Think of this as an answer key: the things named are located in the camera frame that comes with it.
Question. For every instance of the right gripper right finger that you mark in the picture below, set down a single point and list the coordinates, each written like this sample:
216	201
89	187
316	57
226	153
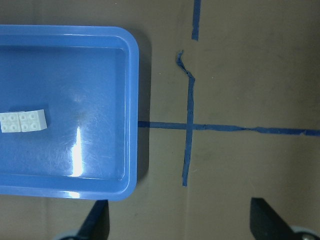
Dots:
266	224

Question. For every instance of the white block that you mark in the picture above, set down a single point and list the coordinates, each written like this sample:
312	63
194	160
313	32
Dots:
31	121
10	122

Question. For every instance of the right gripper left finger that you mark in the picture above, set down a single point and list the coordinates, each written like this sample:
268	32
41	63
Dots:
96	226

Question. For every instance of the blue plastic tray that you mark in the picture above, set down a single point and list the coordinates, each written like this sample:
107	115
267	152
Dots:
86	79

